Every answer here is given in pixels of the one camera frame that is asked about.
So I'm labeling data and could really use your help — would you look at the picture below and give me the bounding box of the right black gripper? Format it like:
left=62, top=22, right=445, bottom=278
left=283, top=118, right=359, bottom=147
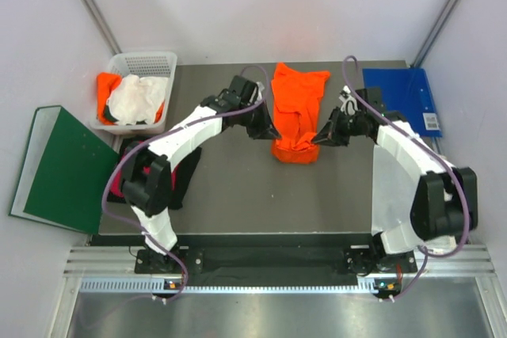
left=311, top=107, right=365, bottom=147

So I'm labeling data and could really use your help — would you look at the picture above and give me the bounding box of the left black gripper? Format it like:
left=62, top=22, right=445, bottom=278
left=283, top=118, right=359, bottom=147
left=238, top=98, right=280, bottom=140

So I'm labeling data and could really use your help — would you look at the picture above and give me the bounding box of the orange t shirt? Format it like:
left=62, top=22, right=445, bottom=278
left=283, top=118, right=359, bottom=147
left=97, top=72, right=122, bottom=125
left=271, top=63, right=330, bottom=165

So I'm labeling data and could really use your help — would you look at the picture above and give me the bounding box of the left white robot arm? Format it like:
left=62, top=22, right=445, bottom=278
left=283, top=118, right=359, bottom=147
left=120, top=89, right=280, bottom=272

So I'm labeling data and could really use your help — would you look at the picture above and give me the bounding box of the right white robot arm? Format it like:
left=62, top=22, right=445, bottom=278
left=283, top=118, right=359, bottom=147
left=312, top=108, right=478, bottom=272

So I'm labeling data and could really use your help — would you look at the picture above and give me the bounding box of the blue folder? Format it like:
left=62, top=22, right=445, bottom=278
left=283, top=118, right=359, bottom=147
left=362, top=68, right=442, bottom=138

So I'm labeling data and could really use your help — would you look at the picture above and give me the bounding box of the black folded t shirt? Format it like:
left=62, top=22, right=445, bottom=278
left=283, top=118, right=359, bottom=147
left=123, top=135, right=202, bottom=210

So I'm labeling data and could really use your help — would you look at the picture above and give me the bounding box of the white t shirt in basket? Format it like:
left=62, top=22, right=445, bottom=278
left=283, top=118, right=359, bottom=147
left=105, top=74, right=169, bottom=125

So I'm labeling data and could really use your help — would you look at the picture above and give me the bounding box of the white perforated plastic basket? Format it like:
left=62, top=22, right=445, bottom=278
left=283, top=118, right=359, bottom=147
left=90, top=51, right=177, bottom=135

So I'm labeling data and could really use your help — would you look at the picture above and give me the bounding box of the magenta folded t shirt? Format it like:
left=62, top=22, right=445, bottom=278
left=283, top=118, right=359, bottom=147
left=108, top=139, right=177, bottom=203

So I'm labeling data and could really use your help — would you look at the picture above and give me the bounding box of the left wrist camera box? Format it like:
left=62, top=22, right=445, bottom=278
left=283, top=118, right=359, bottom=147
left=228, top=75, right=261, bottom=108

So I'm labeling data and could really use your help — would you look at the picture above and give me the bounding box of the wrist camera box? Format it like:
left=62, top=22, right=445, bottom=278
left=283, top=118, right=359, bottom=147
left=228, top=75, right=261, bottom=108
left=357, top=86, right=386, bottom=113

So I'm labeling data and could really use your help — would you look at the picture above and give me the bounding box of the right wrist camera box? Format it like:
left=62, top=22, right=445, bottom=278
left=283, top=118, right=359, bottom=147
left=357, top=86, right=386, bottom=113

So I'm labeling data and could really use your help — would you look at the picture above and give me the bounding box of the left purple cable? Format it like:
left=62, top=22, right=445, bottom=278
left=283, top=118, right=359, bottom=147
left=101, top=65, right=270, bottom=302

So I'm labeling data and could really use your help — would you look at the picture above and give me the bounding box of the slotted grey cable duct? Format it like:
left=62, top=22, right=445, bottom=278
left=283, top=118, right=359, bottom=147
left=79, top=278, right=398, bottom=294

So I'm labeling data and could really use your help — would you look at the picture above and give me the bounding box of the aluminium frame rail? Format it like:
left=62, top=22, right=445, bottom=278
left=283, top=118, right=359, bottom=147
left=64, top=245, right=496, bottom=277

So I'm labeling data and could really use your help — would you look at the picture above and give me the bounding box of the green ring binder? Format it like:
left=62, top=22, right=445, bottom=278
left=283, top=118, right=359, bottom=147
left=9, top=105, right=118, bottom=234

